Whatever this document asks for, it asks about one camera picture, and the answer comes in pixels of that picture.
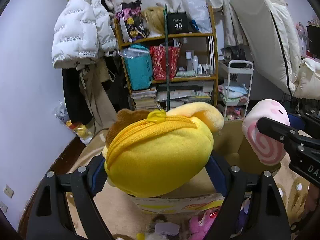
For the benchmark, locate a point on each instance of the white puffer jacket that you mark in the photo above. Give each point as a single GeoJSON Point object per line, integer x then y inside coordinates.
{"type": "Point", "coordinates": [82, 34]}

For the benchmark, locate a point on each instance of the red patterned gift bag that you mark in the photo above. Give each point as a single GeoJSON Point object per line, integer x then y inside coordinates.
{"type": "Point", "coordinates": [159, 67]}

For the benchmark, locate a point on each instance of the blonde wig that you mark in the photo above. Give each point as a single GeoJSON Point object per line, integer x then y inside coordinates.
{"type": "Point", "coordinates": [154, 19]}

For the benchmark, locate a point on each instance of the stack of books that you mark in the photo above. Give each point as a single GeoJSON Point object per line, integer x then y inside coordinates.
{"type": "Point", "coordinates": [145, 99]}

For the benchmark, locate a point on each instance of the black box labelled 40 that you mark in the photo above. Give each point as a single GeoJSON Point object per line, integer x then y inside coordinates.
{"type": "Point", "coordinates": [177, 23]}

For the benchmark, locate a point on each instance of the green pole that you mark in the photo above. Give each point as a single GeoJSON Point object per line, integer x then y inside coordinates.
{"type": "Point", "coordinates": [165, 12]}

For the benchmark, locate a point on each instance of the beige hanging coat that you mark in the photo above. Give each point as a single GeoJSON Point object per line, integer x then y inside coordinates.
{"type": "Point", "coordinates": [98, 103]}

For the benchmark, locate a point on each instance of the wooden bookshelf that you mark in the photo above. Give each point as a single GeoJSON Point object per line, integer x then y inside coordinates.
{"type": "Point", "coordinates": [211, 53]}

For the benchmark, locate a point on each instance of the cardboard box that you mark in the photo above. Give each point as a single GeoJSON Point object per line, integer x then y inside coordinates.
{"type": "Point", "coordinates": [199, 193]}

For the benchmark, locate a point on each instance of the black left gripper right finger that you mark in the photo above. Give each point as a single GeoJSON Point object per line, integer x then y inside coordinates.
{"type": "Point", "coordinates": [266, 218]}

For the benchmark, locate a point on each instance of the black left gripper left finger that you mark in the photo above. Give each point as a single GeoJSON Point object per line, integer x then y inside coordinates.
{"type": "Point", "coordinates": [50, 217]}

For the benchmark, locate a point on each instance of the beige brown patterned blanket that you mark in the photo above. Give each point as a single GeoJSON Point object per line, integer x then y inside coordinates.
{"type": "Point", "coordinates": [125, 219]}

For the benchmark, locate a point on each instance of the teal bag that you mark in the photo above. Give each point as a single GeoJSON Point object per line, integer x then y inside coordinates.
{"type": "Point", "coordinates": [139, 66]}

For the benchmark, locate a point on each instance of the yellow plush zipper pouch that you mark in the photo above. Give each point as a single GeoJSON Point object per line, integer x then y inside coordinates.
{"type": "Point", "coordinates": [151, 153]}

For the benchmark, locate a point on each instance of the pink swirl plush toy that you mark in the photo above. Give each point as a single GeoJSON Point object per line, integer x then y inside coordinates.
{"type": "Point", "coordinates": [269, 151]}

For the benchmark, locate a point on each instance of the white rolling cart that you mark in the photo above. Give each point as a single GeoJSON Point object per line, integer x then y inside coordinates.
{"type": "Point", "coordinates": [235, 95]}

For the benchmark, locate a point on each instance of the white folded mattress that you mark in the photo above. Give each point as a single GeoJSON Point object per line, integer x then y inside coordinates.
{"type": "Point", "coordinates": [273, 41]}

